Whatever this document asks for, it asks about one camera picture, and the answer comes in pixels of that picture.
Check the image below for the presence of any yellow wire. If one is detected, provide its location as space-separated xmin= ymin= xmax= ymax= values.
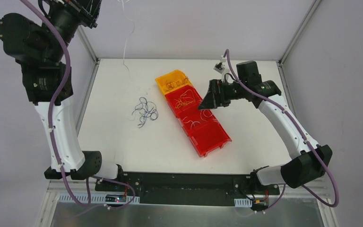
xmin=173 ymin=91 xmax=198 ymax=110

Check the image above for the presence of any white wire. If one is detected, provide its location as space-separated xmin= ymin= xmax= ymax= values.
xmin=117 ymin=0 xmax=137 ymax=79

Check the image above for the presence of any orange wire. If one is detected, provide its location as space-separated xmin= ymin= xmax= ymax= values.
xmin=165 ymin=76 xmax=190 ymax=91

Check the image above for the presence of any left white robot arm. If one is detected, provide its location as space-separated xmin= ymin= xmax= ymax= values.
xmin=0 ymin=0 xmax=125 ymax=191

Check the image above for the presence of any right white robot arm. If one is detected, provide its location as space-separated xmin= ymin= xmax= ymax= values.
xmin=198 ymin=61 xmax=332 ymax=194

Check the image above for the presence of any red bin near yellow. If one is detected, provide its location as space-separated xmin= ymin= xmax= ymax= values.
xmin=164 ymin=85 xmax=202 ymax=117

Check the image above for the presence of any red middle bin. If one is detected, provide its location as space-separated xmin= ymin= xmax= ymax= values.
xmin=174 ymin=105 xmax=219 ymax=137

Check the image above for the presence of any red front bin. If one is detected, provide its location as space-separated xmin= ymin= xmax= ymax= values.
xmin=187 ymin=122 xmax=232 ymax=157

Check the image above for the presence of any yellow plastic bin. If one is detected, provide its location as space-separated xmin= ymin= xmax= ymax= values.
xmin=155 ymin=70 xmax=192 ymax=96

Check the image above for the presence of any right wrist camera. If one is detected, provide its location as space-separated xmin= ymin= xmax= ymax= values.
xmin=214 ymin=62 xmax=225 ymax=74

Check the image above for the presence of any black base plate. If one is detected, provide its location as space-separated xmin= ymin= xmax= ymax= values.
xmin=94 ymin=171 xmax=280 ymax=208

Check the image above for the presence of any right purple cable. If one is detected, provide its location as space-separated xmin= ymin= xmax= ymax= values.
xmin=224 ymin=49 xmax=340 ymax=214

